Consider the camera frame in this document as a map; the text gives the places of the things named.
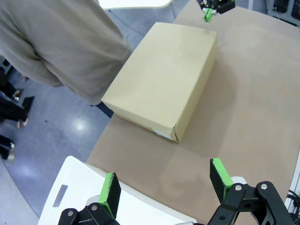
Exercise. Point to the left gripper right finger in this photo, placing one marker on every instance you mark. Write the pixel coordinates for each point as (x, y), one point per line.
(243, 204)

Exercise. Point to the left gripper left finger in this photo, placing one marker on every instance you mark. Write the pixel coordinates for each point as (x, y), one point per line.
(110, 194)

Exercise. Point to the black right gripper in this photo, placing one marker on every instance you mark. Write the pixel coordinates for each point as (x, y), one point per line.
(225, 5)

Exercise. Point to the brown cardboard shoe box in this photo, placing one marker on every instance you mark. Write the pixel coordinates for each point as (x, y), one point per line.
(159, 77)

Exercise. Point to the white lidded storage box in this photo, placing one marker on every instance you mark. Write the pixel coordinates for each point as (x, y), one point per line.
(77, 178)

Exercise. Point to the aluminium equipment rack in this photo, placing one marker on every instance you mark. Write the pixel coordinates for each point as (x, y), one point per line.
(283, 11)

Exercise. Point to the white rounded table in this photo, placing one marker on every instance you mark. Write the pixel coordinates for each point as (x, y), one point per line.
(131, 3)

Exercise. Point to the bystander white top black trousers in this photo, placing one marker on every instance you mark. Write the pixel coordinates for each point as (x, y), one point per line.
(9, 110)

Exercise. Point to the person's torso beige sweater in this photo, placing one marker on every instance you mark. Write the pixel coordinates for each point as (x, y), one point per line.
(58, 47)

